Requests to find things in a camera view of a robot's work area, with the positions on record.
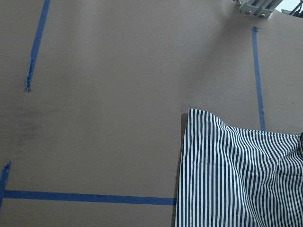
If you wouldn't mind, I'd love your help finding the blue white striped polo shirt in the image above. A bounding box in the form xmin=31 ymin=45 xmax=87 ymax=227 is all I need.
xmin=175 ymin=109 xmax=303 ymax=227

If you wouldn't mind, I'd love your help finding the brown paper table cover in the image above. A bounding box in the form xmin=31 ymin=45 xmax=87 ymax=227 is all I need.
xmin=0 ymin=0 xmax=303 ymax=227

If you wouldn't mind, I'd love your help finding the aluminium frame post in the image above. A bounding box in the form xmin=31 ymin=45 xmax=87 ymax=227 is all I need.
xmin=235 ymin=0 xmax=282 ymax=18

